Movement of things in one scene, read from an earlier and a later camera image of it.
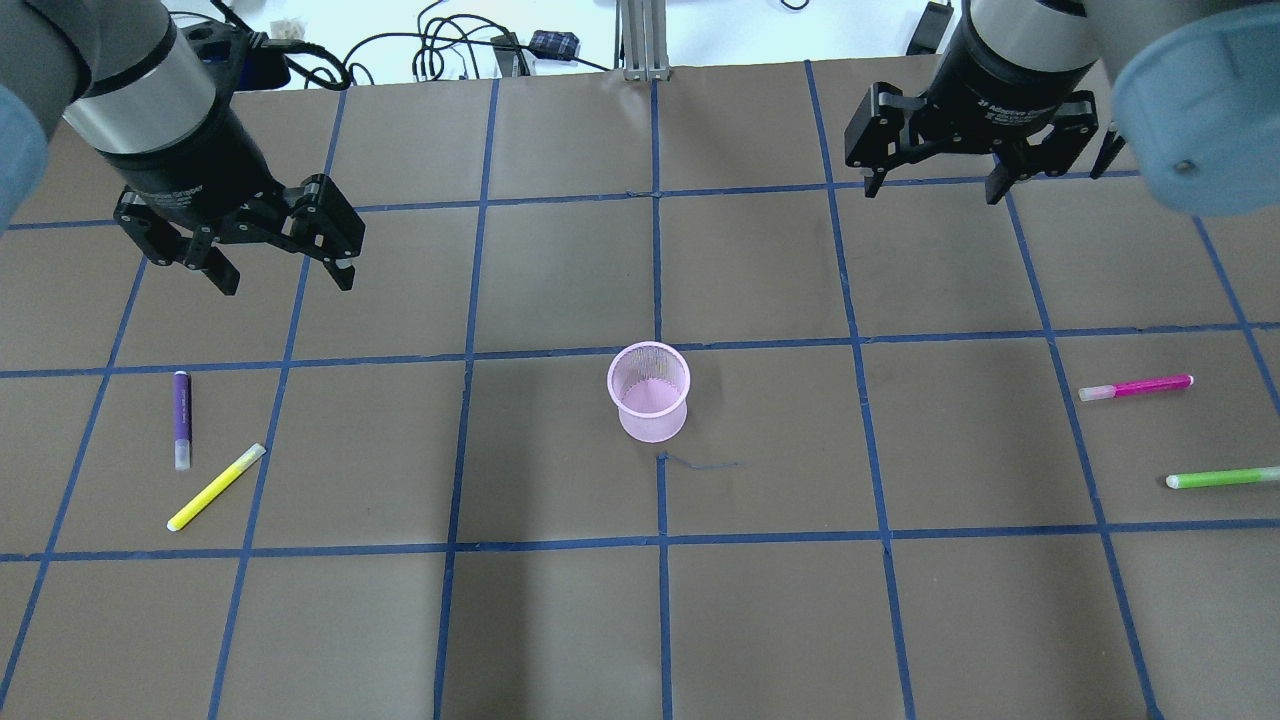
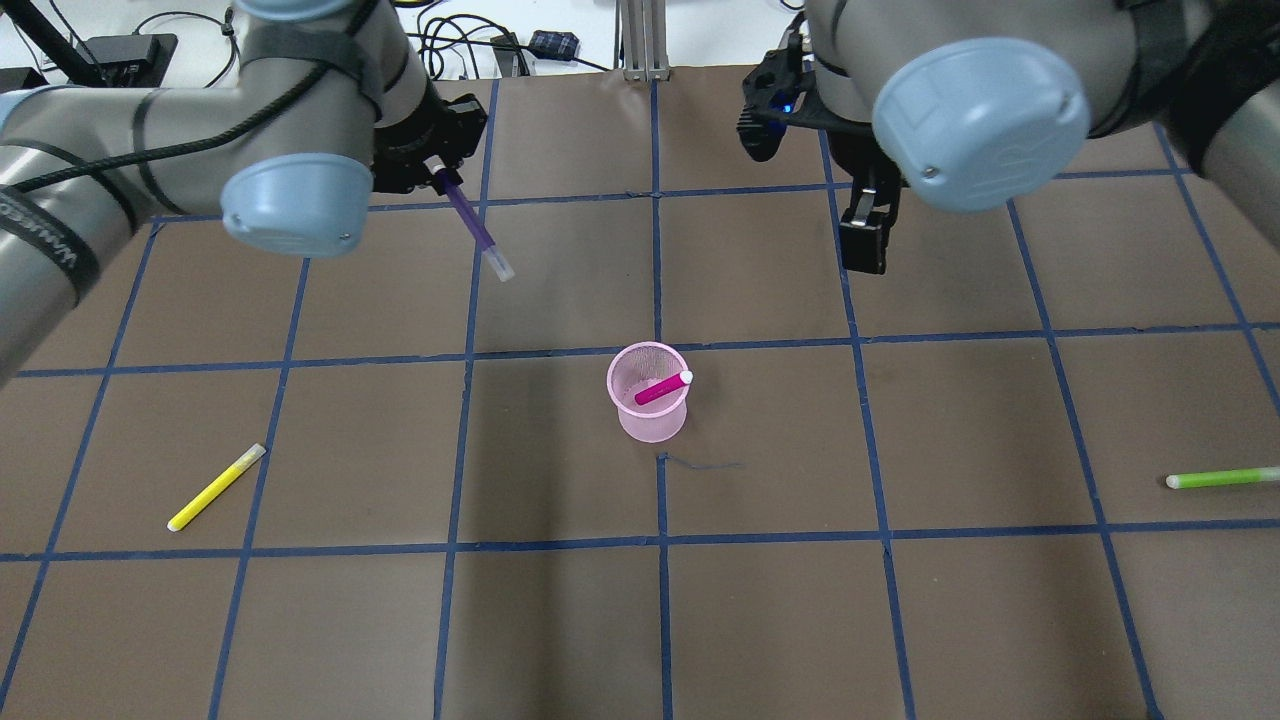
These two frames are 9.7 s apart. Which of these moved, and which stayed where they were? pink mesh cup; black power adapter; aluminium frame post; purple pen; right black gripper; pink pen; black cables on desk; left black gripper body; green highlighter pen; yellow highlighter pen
Moved: right black gripper; left black gripper body; pink pen; purple pen
Stayed: black power adapter; green highlighter pen; aluminium frame post; pink mesh cup; black cables on desk; yellow highlighter pen
